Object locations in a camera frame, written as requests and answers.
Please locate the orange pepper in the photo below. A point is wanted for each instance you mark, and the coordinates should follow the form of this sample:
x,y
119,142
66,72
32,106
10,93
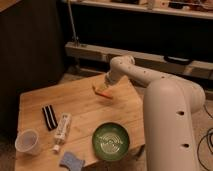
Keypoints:
x,y
101,93

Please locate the wooden table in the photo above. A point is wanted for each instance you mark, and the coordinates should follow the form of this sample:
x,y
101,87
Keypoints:
x,y
88,111

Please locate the clear plastic cup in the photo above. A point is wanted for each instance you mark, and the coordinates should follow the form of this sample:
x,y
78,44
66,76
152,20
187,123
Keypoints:
x,y
28,142

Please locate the blue sponge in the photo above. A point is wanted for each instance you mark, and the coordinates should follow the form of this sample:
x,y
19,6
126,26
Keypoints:
x,y
71,162

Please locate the dark cabinet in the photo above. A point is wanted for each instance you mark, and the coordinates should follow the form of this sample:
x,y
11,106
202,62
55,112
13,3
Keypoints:
x,y
31,54

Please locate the white toothpaste tube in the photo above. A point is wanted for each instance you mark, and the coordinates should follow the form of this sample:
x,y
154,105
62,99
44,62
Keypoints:
x,y
62,131

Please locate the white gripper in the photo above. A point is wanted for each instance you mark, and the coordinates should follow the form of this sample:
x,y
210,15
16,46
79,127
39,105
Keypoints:
x,y
109,80

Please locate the white shelf rack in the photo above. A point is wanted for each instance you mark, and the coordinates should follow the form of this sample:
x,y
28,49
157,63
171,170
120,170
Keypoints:
x,y
170,41

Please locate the black striped cloth band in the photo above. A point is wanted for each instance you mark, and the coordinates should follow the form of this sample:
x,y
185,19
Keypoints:
x,y
50,118

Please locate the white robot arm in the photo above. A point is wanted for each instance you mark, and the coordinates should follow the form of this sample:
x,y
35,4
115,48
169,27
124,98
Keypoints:
x,y
169,102

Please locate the green plate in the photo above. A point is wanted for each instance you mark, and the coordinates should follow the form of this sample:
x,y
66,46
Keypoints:
x,y
110,142

